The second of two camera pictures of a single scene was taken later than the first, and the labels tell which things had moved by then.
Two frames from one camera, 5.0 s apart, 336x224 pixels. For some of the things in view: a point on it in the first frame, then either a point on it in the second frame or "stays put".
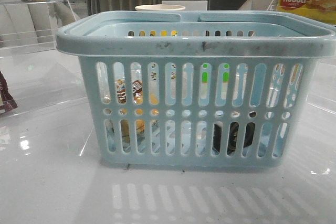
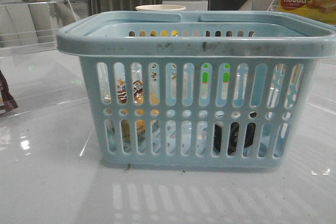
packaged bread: x=138 y=95 -> x=137 y=80
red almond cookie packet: x=7 y=102 stays put
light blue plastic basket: x=230 y=91 stays put
